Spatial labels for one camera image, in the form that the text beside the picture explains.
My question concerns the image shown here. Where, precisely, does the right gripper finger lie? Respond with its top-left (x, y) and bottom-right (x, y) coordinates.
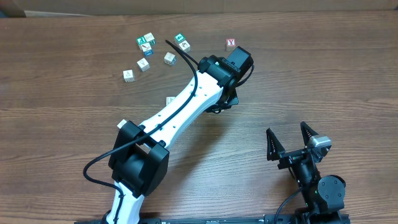
top-left (300, 121), bottom-right (318, 146)
top-left (266, 128), bottom-right (285, 161)

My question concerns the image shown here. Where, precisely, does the green letter L block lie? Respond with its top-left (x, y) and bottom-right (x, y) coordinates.
top-left (165, 96), bottom-right (175, 106)

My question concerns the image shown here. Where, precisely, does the wooden block blue side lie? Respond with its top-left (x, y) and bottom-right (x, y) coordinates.
top-left (164, 52), bottom-right (177, 66)

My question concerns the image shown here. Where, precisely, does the wooden block text top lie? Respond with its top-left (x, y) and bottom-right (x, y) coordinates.
top-left (137, 58), bottom-right (150, 72)

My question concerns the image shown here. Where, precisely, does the wooden block pencil picture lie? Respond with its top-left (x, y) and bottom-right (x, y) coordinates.
top-left (141, 43), bottom-right (153, 57)

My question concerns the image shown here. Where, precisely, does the wooden block red picture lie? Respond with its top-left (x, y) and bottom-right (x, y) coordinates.
top-left (117, 119), bottom-right (127, 129)

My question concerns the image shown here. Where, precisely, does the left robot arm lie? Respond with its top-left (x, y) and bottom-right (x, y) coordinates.
top-left (102, 47), bottom-right (254, 223)

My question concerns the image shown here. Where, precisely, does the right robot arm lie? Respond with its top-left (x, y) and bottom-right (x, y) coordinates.
top-left (266, 121), bottom-right (350, 224)

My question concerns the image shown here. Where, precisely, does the red letter Y block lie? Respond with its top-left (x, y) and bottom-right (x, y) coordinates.
top-left (226, 39), bottom-right (236, 51)

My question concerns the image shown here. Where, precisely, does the wooden block brown picture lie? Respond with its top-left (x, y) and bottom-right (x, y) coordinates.
top-left (178, 40), bottom-right (191, 53)

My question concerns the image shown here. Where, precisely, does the green number four block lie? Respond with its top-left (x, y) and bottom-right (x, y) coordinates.
top-left (174, 33), bottom-right (186, 45)

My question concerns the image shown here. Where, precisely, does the wooden block number side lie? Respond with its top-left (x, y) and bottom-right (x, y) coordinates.
top-left (144, 32), bottom-right (156, 45)

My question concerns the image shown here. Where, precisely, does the green letter wooden block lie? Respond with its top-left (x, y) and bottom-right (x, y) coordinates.
top-left (136, 36), bottom-right (147, 50)

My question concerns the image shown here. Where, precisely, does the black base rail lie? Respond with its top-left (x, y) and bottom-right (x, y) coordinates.
top-left (74, 215), bottom-right (351, 224)

